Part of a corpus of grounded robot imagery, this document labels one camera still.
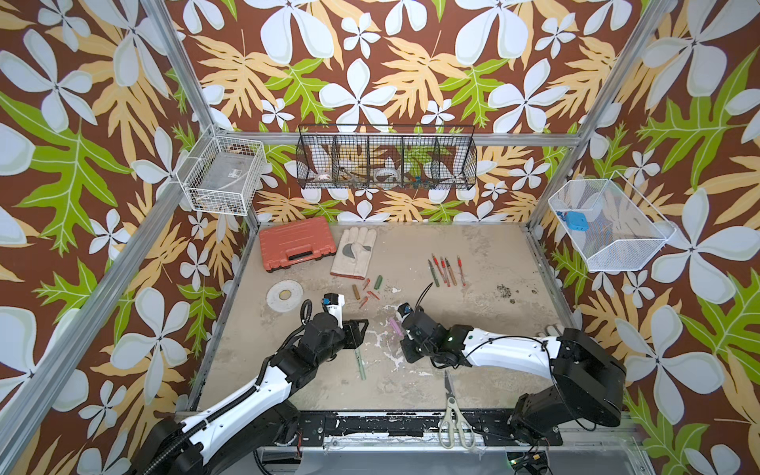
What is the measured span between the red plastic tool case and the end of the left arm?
0.42 meters

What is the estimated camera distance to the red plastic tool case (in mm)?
1063

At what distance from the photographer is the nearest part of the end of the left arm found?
62cm
